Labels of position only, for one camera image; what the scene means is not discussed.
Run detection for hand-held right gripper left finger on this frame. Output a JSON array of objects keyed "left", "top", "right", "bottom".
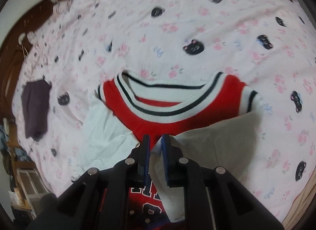
[{"left": 27, "top": 134, "right": 151, "bottom": 230}]

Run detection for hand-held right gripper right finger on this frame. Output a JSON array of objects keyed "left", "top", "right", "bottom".
[{"left": 161, "top": 134, "right": 285, "bottom": 230}]

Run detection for red basketball jersey white sleeves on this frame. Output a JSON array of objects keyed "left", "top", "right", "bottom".
[{"left": 71, "top": 71, "right": 262, "bottom": 230}]

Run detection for beige ribbed sweater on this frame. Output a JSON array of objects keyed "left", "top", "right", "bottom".
[{"left": 283, "top": 190, "right": 316, "bottom": 230}]

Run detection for pile of clothes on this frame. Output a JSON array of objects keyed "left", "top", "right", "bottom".
[{"left": 0, "top": 118, "right": 32, "bottom": 171}]

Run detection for white framed stand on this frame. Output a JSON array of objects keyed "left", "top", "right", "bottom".
[{"left": 14, "top": 166, "right": 50, "bottom": 209}]

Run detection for dark purple folded garment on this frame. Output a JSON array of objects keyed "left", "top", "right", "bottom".
[{"left": 20, "top": 79, "right": 53, "bottom": 142}]

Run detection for pink cat print blanket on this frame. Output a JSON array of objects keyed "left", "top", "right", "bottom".
[{"left": 11, "top": 0, "right": 316, "bottom": 225}]

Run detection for dark wooden headboard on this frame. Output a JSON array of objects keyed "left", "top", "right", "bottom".
[{"left": 0, "top": 0, "right": 60, "bottom": 122}]

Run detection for white cable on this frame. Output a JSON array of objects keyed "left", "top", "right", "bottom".
[{"left": 18, "top": 32, "right": 28, "bottom": 59}]

